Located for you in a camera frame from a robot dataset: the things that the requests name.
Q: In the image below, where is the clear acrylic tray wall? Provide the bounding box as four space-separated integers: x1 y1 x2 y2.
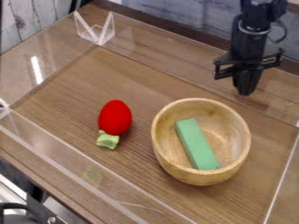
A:
0 102 197 224

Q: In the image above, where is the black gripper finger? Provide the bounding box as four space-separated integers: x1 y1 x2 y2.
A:
245 67 264 95
233 71 245 95

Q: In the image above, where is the green rectangular stick block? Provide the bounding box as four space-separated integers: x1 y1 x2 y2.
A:
175 118 221 171

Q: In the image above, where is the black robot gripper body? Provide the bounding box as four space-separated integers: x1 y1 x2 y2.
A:
214 30 286 80

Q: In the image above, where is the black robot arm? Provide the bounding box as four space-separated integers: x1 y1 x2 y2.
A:
214 0 288 95

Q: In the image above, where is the red plush strawberry toy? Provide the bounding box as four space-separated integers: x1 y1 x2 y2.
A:
97 100 134 150

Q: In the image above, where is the brown wooden bowl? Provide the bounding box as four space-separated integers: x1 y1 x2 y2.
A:
151 98 252 186

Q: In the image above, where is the clear acrylic corner bracket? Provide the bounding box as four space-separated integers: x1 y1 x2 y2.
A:
74 11 117 46

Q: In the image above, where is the black metal stand base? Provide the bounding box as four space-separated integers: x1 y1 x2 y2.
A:
0 186 70 224

